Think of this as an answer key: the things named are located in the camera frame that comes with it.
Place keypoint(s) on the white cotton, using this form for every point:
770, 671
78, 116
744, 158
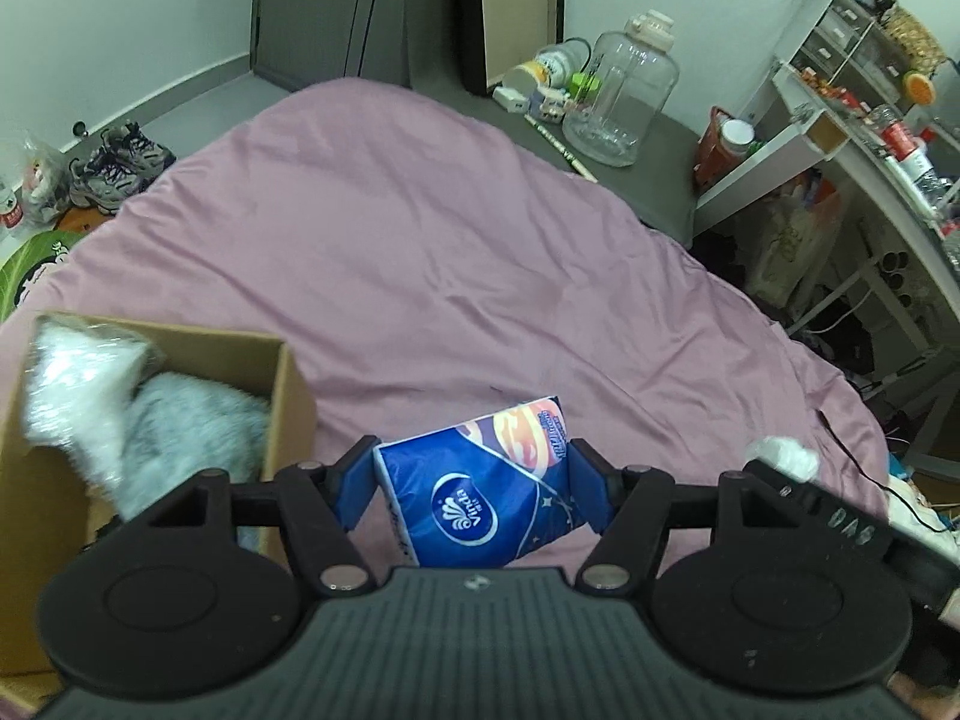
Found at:
75, 390

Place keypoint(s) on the white tissue wad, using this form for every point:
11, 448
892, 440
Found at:
787, 454

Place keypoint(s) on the clear jar with yellow contents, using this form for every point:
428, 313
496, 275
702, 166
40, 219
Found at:
544, 71

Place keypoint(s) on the orange round ornament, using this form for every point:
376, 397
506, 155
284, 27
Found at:
919, 88

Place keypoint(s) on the red label drink bottle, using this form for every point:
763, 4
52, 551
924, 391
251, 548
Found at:
9, 210

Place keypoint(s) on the beige paper bag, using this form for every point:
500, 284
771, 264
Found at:
791, 240

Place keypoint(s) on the white charger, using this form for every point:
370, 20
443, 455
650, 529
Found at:
510, 98

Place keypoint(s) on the clear drawer organizer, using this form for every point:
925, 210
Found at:
844, 37

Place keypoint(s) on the white desk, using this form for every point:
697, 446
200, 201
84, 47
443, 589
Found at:
847, 142

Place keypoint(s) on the clear plastic bag of cans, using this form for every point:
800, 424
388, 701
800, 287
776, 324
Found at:
41, 180

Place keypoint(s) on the small green container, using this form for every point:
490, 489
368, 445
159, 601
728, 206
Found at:
583, 84

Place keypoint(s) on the black framed cardboard board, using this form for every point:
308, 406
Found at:
517, 7

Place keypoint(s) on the blue-grey fluffy plush toy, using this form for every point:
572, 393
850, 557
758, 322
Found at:
202, 435

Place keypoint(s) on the blue tissue packet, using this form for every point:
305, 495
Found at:
480, 495

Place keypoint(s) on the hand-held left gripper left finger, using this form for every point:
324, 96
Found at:
352, 484

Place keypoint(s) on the brown cardboard box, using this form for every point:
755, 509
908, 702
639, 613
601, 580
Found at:
289, 405

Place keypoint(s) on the pink bed sheet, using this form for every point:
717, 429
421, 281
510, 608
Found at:
420, 255

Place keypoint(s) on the thin patterned stick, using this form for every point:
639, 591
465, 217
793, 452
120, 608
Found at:
562, 150

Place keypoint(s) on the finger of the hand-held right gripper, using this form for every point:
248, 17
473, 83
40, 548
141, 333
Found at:
787, 495

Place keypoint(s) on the grey wardrobe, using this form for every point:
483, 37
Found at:
337, 7

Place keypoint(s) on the green cartoon floor mat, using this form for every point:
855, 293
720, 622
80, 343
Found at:
30, 270

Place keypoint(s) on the large clear water jug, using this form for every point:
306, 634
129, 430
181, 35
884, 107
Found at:
622, 90

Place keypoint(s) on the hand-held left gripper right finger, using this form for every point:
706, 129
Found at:
592, 487

